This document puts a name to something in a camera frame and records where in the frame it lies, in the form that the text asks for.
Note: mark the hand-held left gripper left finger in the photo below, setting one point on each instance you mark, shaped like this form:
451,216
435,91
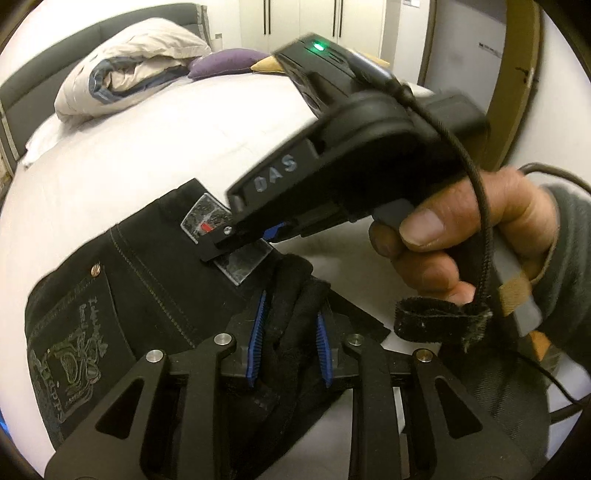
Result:
256,337

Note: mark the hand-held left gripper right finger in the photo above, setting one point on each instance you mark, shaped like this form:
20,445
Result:
323,341

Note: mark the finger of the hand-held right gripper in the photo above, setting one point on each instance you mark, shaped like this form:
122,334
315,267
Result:
231,240

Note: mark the clear plastic garment tag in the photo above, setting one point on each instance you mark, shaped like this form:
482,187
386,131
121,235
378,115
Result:
203,214

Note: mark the black pants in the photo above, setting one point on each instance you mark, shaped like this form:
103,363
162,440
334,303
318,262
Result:
152,286

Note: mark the person's right forearm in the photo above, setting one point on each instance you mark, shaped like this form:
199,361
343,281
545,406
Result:
572,258

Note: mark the person's right hand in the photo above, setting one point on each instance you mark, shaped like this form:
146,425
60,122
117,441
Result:
429,258

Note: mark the yellow cushion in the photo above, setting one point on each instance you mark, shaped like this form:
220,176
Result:
265,66

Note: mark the bed with white sheet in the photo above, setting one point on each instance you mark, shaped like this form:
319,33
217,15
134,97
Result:
138,152

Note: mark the white wardrobe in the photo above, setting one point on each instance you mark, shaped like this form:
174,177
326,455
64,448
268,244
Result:
304,23

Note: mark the purple cushion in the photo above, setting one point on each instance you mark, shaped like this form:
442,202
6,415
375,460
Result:
226,62

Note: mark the grey textured cloth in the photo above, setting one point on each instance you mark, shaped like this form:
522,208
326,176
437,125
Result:
503,392

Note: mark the white bundled duvet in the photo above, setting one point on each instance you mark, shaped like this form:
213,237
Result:
138,60

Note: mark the white pillow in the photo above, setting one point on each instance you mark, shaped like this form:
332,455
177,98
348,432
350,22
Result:
46,138

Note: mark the grey padded headboard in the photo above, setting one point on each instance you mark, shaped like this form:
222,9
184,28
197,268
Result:
51,55

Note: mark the wooden door frame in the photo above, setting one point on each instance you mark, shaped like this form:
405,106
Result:
512,69

